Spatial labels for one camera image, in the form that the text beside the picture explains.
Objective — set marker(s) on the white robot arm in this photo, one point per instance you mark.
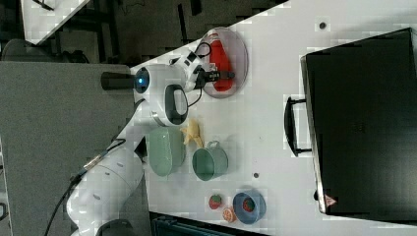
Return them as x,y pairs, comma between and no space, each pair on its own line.
104,184

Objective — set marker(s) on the grey round plate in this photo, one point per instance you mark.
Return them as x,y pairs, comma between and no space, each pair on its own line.
237,54

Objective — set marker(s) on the red strawberry in bowl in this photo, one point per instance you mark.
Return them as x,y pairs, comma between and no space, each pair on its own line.
248,205

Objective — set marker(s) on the black toaster oven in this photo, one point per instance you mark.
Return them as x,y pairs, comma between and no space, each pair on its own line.
361,101

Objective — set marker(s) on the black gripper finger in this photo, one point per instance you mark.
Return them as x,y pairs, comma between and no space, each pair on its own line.
226,75

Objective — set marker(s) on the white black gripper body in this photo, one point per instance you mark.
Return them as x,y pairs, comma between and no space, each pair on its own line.
204,77

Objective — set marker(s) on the green perforated colander bowl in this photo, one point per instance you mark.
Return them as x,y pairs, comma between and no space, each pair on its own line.
166,150

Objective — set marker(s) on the red plush ketchup bottle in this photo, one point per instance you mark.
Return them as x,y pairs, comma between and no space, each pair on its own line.
219,59

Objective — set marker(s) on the orange slice toy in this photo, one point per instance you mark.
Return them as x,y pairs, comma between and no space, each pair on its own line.
229,214

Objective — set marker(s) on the red toy strawberry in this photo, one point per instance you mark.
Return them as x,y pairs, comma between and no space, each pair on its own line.
215,201

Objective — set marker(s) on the black camera mount cylinder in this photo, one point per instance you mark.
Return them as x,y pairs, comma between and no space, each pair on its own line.
113,81

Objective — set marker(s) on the yellow plush banana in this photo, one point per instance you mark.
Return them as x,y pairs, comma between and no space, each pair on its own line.
192,133

